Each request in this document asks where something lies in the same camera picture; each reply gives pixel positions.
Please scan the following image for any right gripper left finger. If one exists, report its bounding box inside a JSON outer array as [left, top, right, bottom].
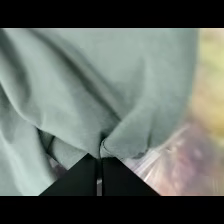
[[39, 153, 99, 197]]

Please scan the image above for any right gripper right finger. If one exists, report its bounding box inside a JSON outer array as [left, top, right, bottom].
[[101, 157, 161, 197]]

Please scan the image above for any pale green garment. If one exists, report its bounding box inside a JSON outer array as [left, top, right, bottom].
[[0, 27, 200, 197]]

